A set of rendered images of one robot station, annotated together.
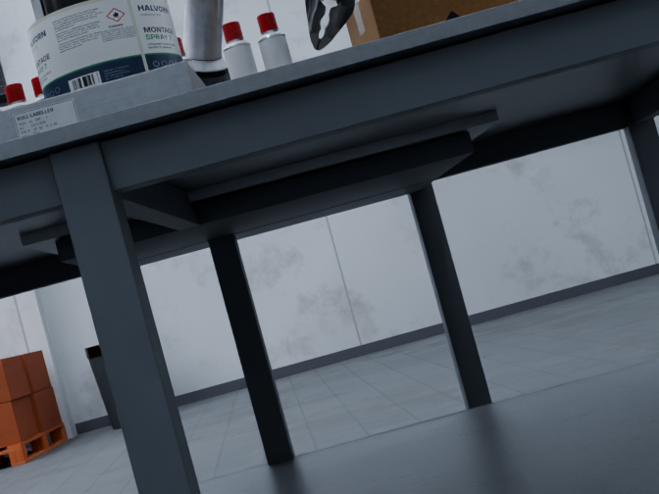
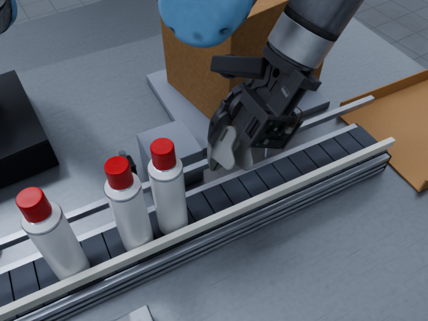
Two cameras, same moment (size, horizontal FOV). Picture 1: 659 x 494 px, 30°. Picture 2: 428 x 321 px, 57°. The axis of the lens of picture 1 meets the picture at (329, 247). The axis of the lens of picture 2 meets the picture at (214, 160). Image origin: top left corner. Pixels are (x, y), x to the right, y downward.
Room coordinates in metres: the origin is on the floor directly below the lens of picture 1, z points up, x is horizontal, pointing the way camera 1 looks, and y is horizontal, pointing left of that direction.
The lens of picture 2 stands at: (1.88, 0.11, 1.48)
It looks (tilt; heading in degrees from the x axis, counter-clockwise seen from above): 49 degrees down; 332
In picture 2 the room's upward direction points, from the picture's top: straight up
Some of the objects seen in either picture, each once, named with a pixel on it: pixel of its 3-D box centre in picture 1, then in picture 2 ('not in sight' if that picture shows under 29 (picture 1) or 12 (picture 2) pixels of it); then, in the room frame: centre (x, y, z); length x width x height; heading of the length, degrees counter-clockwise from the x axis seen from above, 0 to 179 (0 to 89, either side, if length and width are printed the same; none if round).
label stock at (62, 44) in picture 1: (111, 68); not in sight; (1.72, 0.23, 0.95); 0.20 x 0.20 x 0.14
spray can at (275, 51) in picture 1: (279, 68); (168, 190); (2.23, 0.00, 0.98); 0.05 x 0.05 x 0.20
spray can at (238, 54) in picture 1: (244, 77); (128, 208); (2.23, 0.07, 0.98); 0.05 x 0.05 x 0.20
